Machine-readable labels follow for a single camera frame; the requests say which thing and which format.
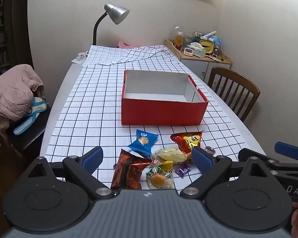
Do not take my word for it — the brown wooden chair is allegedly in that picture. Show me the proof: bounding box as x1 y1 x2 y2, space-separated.
207 66 261 122

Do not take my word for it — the pink padded jacket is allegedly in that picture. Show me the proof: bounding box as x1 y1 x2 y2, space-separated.
0 64 45 148

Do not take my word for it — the black seat chair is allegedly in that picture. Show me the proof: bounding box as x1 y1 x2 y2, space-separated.
6 103 52 154

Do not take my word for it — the white checked tablecloth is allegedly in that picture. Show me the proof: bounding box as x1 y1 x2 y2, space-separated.
43 44 246 191

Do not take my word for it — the yellow chocolate packet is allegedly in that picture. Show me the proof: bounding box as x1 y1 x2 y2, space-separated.
159 161 174 173

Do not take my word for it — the brown snack packet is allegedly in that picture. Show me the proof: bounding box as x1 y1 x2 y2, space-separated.
110 148 152 190

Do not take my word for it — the blue white slipper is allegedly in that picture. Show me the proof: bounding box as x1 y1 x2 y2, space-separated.
14 97 48 135

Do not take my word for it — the silver desk lamp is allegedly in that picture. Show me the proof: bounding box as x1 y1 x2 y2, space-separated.
93 3 130 46

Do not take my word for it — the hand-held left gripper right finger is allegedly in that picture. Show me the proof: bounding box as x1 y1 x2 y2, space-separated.
179 146 266 200

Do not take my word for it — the red cardboard box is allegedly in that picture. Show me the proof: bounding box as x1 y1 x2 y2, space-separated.
121 69 209 126

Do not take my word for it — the dark bookshelf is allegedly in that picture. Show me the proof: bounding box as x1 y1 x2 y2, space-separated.
0 0 34 77

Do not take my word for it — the clear plastic bottle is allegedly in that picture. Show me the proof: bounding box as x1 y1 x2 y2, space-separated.
169 25 185 45

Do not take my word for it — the green white tissue box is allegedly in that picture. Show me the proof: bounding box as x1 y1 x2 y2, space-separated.
190 42 206 59

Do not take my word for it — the orange drink bottle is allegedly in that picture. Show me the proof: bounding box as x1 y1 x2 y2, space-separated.
174 31 184 51

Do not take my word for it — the pale yellow snack packet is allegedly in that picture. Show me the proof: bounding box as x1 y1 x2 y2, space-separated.
155 147 188 164

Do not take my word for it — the clear plastic packet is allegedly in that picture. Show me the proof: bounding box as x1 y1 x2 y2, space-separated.
72 52 89 63

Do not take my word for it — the wooden side cabinet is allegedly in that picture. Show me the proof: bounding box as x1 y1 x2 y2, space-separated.
164 38 232 91

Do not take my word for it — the red yellow snack packet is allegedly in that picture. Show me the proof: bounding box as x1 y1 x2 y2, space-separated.
170 131 205 155

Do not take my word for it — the blue patterned box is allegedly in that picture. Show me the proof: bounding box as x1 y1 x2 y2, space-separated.
210 36 223 52

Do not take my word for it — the blue white cookie packet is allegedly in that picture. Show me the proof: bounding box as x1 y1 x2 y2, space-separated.
127 129 159 155

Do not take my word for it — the green orange candy packet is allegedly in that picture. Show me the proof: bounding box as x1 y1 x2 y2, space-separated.
146 165 175 189

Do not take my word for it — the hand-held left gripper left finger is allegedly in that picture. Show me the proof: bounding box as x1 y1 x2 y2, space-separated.
27 146 114 200

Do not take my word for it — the purple candy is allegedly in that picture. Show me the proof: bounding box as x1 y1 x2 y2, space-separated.
174 165 192 178

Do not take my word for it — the yellow box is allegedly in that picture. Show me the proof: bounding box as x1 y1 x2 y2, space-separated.
199 39 215 55

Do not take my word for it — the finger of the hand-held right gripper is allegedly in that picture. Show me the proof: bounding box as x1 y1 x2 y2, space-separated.
238 148 281 169
274 141 298 164

